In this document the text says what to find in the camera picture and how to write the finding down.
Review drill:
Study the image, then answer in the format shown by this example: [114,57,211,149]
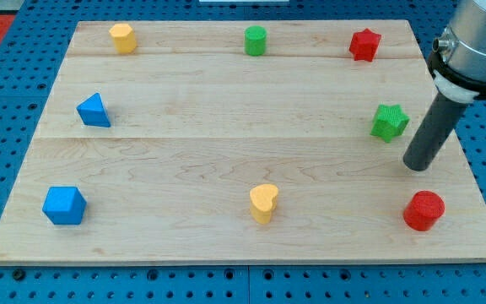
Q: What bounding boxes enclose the green star block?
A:
[370,104,410,143]

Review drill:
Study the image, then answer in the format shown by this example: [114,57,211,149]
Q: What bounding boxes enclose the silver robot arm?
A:
[432,0,486,84]

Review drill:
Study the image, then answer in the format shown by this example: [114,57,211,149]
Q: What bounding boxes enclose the blue triangle block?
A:
[76,93,111,128]

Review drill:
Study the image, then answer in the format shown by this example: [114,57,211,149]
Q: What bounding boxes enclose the red star block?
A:
[348,29,382,62]

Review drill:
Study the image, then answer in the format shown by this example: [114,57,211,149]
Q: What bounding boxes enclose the yellow heart block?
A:
[249,184,279,225]

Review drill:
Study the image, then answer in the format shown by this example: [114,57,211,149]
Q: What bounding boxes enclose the wooden board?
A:
[0,19,486,266]

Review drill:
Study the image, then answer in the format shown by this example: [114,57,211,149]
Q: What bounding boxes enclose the green cylinder block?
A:
[244,25,267,57]

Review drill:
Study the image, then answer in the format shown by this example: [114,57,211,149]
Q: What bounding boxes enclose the yellow hexagon block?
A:
[109,23,138,54]

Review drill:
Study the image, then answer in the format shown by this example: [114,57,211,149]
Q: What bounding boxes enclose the blue cube block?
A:
[42,186,87,225]

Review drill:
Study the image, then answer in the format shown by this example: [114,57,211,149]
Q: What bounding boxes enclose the red cylinder block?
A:
[402,190,446,231]

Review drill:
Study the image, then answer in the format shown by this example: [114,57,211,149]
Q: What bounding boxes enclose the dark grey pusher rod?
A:
[402,92,467,171]

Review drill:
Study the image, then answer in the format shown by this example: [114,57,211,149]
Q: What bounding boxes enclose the black cable clamp strap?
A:
[427,50,486,107]

